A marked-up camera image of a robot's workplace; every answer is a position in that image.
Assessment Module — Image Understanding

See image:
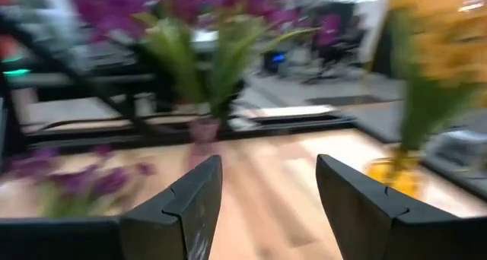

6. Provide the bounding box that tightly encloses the purple ribbed glass vase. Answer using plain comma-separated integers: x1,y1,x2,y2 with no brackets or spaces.
188,115,224,170

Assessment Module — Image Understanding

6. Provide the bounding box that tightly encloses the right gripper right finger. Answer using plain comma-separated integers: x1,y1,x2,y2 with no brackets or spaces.
316,154,457,260

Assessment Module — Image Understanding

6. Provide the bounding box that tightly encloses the black aluminium table frame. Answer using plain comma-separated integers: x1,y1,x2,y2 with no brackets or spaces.
22,111,487,200

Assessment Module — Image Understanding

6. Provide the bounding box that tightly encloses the purple artificial flower bunch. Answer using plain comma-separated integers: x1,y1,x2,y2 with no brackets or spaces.
205,0,320,119
7,144,157,219
72,0,214,105

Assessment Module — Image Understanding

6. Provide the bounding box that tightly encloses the yellow glass bottle vase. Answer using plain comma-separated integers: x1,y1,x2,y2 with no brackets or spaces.
364,155,423,200

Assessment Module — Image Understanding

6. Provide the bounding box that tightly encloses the black box blue light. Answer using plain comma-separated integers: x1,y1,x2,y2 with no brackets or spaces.
262,50,290,73

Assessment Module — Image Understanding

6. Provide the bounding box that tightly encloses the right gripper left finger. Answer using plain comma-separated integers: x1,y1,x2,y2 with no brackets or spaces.
119,155,223,260

